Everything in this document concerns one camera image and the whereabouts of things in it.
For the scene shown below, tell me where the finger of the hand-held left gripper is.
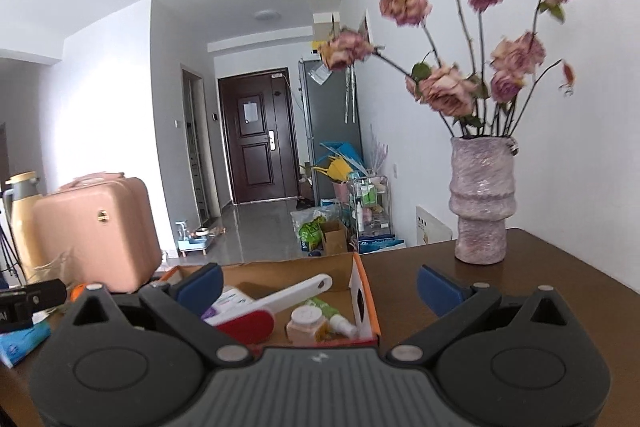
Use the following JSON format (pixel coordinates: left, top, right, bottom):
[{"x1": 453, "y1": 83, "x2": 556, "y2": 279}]
[{"x1": 0, "y1": 279, "x2": 68, "y2": 313}]

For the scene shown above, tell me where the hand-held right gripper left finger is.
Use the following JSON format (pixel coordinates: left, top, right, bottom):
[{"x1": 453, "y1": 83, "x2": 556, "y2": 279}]
[{"x1": 62, "y1": 263, "x2": 251, "y2": 366}]

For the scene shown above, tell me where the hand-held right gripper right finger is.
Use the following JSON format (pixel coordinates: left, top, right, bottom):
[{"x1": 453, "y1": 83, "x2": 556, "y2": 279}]
[{"x1": 385, "y1": 263, "x2": 576, "y2": 366}]

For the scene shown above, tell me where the orange-rimmed cardboard box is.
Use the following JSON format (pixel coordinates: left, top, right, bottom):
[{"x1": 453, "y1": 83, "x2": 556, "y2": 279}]
[{"x1": 160, "y1": 251, "x2": 382, "y2": 349}]

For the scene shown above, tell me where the blue tissue pack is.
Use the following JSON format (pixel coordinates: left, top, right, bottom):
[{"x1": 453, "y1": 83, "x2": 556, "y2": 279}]
[{"x1": 0, "y1": 320, "x2": 53, "y2": 368}]

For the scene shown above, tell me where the white purple carton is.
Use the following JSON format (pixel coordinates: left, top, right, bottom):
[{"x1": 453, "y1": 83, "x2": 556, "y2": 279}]
[{"x1": 202, "y1": 286, "x2": 256, "y2": 326}]

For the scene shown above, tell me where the pet water feeder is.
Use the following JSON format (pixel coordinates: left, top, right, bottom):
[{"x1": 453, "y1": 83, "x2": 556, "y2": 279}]
[{"x1": 175, "y1": 220, "x2": 226, "y2": 258}]

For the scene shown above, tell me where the white flat board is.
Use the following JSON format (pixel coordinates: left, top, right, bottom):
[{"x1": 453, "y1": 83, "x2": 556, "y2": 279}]
[{"x1": 414, "y1": 205, "x2": 454, "y2": 248}]

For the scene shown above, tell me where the black tripod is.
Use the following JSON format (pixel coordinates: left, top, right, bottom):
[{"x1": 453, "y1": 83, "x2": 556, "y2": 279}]
[{"x1": 0, "y1": 189, "x2": 24, "y2": 281}]

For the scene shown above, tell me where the blue white carton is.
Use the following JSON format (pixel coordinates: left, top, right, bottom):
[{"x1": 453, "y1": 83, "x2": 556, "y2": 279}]
[{"x1": 357, "y1": 234, "x2": 407, "y2": 254}]

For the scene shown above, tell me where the beige thermos flask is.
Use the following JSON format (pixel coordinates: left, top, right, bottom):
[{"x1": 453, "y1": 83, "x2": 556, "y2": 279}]
[{"x1": 3, "y1": 171, "x2": 49, "y2": 286}]

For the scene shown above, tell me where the pink hard-shell suitcase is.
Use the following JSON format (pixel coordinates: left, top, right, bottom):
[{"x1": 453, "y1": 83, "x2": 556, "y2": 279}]
[{"x1": 32, "y1": 171, "x2": 164, "y2": 294}]

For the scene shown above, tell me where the white red lint brush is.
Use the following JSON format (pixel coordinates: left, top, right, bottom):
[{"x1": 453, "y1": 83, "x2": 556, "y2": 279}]
[{"x1": 202, "y1": 274, "x2": 334, "y2": 346}]

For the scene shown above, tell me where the pink textured vase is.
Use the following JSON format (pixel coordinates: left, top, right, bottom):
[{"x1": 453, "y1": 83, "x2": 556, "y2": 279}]
[{"x1": 448, "y1": 135, "x2": 519, "y2": 266}]

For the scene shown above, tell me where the green spray bottle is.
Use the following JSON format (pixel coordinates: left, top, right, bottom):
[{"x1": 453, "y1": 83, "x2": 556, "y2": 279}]
[{"x1": 305, "y1": 296, "x2": 360, "y2": 339}]

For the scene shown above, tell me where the metal rolling cart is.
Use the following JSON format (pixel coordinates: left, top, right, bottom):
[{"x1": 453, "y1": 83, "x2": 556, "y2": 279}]
[{"x1": 348, "y1": 174, "x2": 390, "y2": 241}]

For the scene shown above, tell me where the pink jar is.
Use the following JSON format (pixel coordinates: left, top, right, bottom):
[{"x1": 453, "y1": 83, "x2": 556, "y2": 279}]
[{"x1": 285, "y1": 306, "x2": 326, "y2": 344}]

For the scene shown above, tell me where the open brown cardboard box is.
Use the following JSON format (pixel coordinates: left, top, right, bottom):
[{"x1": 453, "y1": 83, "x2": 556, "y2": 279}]
[{"x1": 320, "y1": 220, "x2": 350, "y2": 256}]

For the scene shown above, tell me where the green printed plastic bag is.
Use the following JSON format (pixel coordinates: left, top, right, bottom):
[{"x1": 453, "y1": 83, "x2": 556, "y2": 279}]
[{"x1": 291, "y1": 207, "x2": 331, "y2": 253}]

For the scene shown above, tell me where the pale purple dried plant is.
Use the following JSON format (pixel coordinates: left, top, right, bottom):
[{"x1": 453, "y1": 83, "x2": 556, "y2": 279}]
[{"x1": 369, "y1": 124, "x2": 390, "y2": 173}]

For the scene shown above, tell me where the dark brown entrance door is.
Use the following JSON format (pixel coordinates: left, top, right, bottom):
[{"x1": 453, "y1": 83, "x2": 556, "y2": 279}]
[{"x1": 218, "y1": 67, "x2": 300, "y2": 206}]

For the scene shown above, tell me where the blue yellow plastic toy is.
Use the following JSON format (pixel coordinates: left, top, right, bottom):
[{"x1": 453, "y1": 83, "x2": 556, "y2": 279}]
[{"x1": 310, "y1": 140, "x2": 369, "y2": 183}]

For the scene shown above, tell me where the bunch of dried pink roses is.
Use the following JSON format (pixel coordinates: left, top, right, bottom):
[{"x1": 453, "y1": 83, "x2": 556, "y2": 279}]
[{"x1": 317, "y1": 0, "x2": 584, "y2": 140}]

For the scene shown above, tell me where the grey refrigerator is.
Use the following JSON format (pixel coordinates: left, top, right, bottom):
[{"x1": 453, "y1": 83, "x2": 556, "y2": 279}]
[{"x1": 298, "y1": 57, "x2": 364, "y2": 208}]

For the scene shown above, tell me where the clear plastic pouch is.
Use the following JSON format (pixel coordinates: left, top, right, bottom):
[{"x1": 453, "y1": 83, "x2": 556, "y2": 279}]
[{"x1": 308, "y1": 64, "x2": 334, "y2": 86}]

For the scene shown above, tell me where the interior door frame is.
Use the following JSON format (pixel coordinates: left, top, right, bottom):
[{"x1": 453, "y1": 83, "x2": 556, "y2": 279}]
[{"x1": 180, "y1": 64, "x2": 221, "y2": 226}]

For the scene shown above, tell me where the wall electrical panel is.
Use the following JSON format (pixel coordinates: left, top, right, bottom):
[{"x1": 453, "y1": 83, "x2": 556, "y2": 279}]
[{"x1": 357, "y1": 9, "x2": 376, "y2": 52}]

